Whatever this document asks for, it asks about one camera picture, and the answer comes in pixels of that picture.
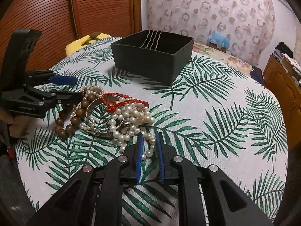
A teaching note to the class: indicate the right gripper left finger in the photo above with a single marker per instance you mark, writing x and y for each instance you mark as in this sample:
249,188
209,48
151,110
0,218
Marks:
93,196

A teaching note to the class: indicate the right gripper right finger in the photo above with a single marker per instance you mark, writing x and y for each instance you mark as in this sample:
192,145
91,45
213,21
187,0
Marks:
206,195

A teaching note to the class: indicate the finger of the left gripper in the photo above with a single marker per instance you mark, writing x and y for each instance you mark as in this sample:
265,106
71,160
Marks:
56,97
63,80

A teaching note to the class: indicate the silver cuff bangle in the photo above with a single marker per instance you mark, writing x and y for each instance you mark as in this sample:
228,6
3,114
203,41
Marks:
97,116

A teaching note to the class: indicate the black square jewelry box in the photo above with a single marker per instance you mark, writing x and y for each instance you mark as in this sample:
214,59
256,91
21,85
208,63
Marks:
157,55

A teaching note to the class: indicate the left hand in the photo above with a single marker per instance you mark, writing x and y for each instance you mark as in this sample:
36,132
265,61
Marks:
17,125

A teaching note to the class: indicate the brown louvered wardrobe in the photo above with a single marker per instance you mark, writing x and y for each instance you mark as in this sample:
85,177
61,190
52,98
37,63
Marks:
63,21

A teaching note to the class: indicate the palm leaf print cloth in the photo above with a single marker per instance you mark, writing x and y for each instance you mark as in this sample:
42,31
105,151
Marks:
211,114

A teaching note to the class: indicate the wooden sideboard cabinet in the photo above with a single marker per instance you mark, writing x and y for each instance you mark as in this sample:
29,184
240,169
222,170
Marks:
281,84

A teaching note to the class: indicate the floral bed quilt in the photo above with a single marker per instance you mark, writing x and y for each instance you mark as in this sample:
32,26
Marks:
227,59

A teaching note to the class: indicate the blue bag on box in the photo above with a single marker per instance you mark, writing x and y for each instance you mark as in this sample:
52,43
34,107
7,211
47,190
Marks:
219,40

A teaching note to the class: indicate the stack of folded clothes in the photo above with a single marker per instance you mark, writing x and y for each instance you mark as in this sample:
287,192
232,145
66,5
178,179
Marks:
284,55

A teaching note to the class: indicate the pink circle pattern curtain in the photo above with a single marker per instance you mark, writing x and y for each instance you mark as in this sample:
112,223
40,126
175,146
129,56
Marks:
248,24

